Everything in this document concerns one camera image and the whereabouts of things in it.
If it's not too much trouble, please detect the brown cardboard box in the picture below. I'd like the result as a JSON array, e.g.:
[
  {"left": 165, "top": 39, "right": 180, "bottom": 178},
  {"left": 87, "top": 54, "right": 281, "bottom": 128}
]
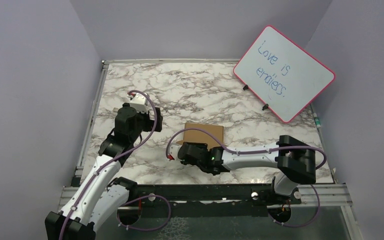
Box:
[{"left": 176, "top": 122, "right": 224, "bottom": 150}]

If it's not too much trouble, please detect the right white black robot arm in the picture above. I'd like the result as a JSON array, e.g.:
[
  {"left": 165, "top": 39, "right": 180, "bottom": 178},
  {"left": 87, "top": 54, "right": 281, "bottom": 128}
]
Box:
[{"left": 167, "top": 135, "right": 316, "bottom": 204}]

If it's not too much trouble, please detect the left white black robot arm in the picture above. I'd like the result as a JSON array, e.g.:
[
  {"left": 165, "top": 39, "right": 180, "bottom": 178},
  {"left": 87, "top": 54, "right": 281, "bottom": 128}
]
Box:
[{"left": 44, "top": 103, "right": 163, "bottom": 240}]

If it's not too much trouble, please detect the black whiteboard clip lower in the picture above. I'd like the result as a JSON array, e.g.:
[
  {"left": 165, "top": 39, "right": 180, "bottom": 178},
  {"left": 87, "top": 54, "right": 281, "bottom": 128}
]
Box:
[{"left": 262, "top": 103, "right": 269, "bottom": 111}]

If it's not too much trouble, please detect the pink framed whiteboard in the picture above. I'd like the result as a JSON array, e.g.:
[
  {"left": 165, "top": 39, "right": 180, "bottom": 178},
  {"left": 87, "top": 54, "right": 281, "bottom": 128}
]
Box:
[{"left": 233, "top": 25, "right": 336, "bottom": 123}]

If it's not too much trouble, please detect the green capped marker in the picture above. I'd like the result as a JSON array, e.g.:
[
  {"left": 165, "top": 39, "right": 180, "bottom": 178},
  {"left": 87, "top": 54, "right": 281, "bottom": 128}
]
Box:
[{"left": 313, "top": 112, "right": 321, "bottom": 128}]

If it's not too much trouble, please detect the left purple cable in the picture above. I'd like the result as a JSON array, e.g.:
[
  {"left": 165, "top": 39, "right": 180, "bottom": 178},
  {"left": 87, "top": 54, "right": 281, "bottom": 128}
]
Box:
[{"left": 57, "top": 89, "right": 172, "bottom": 240}]

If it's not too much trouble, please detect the purple cable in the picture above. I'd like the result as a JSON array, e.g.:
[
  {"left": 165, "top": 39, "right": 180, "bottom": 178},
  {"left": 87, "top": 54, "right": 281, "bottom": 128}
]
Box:
[
  {"left": 165, "top": 127, "right": 328, "bottom": 229},
  {"left": 57, "top": 89, "right": 172, "bottom": 240}
]

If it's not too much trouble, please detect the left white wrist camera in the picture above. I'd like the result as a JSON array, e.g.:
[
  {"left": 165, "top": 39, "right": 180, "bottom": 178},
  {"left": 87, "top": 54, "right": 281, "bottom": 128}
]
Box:
[{"left": 127, "top": 93, "right": 149, "bottom": 114}]

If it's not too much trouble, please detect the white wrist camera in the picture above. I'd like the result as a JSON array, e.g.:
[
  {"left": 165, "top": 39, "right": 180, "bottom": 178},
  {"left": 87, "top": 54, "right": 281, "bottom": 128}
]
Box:
[
  {"left": 167, "top": 145, "right": 181, "bottom": 161},
  {"left": 127, "top": 93, "right": 149, "bottom": 114}
]

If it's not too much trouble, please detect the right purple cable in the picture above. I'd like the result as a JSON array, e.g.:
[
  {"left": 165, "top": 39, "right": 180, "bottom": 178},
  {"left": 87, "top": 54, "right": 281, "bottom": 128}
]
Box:
[{"left": 165, "top": 127, "right": 328, "bottom": 229}]

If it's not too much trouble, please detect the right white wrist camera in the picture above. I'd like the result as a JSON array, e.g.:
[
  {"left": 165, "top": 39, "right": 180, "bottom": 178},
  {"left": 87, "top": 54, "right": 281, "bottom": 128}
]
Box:
[{"left": 167, "top": 145, "right": 181, "bottom": 161}]

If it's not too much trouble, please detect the aluminium table frame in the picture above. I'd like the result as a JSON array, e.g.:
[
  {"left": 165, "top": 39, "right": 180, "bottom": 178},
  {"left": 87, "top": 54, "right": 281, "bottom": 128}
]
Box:
[{"left": 76, "top": 60, "right": 362, "bottom": 240}]

